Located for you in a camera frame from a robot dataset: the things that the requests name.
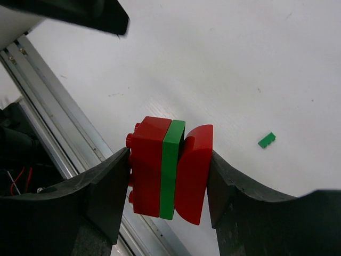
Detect red green red stack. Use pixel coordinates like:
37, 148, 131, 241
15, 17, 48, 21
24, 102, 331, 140
126, 116, 214, 225

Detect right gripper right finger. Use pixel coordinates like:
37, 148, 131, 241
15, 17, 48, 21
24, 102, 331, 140
207, 153, 340, 255

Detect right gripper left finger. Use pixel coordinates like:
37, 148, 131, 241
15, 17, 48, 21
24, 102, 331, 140
1, 147, 130, 255

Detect small green flat lego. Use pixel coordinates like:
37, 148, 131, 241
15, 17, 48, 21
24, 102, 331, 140
258, 132, 276, 149

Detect aluminium front rail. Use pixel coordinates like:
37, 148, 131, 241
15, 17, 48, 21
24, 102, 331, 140
1, 35, 188, 255

